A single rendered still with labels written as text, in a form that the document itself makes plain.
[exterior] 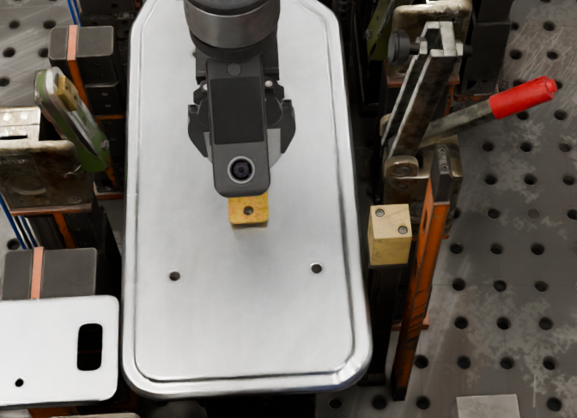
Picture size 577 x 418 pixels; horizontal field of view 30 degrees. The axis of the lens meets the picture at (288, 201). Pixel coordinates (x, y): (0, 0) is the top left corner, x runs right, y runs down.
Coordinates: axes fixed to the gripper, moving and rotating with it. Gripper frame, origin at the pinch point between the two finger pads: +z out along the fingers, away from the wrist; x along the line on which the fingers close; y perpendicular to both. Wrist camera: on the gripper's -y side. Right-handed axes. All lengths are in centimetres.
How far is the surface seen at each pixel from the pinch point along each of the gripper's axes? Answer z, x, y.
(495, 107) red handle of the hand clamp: -9.9, -21.8, -0.9
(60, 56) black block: 3.1, 19.1, 17.7
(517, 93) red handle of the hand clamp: -11.3, -23.6, -0.4
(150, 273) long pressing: 2.5, 9.2, -8.6
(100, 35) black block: 3.1, 15.0, 20.1
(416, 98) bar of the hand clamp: -13.6, -14.6, -2.2
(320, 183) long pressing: 2.4, -7.0, 0.0
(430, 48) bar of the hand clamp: -18.1, -15.5, -0.7
